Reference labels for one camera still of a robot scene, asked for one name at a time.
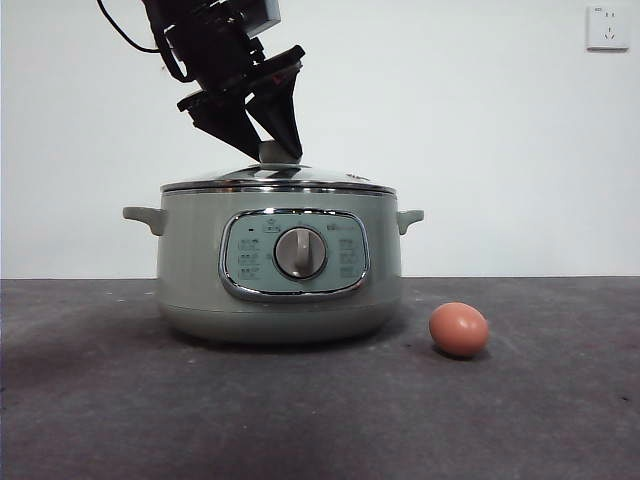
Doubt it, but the glass lid with green knob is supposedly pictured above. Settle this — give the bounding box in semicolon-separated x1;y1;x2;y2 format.
159;141;396;194

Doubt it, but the black cable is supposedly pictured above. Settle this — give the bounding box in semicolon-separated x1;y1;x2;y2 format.
96;0;166;54

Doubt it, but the brown egg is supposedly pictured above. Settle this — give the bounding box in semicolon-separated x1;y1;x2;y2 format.
428;301;490;358

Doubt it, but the sage green electric cooking pot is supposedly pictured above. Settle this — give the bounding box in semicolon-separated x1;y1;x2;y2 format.
122;188;425;345

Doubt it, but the white wall socket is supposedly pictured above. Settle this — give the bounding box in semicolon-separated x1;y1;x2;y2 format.
585;3;630;52

